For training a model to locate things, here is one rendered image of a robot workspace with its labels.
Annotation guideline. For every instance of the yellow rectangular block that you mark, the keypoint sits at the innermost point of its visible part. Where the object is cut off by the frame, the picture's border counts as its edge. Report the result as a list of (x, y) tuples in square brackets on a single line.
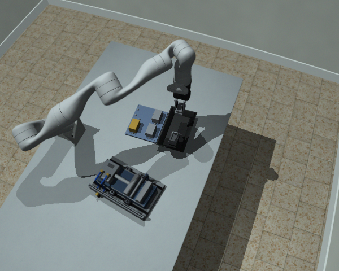
[(134, 125)]

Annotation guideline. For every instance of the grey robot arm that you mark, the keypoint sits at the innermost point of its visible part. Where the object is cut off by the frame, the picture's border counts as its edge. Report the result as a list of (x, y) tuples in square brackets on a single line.
[(61, 117)]

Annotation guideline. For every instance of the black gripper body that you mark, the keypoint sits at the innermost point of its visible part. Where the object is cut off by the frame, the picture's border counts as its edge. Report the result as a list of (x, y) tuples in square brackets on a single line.
[(180, 88)]

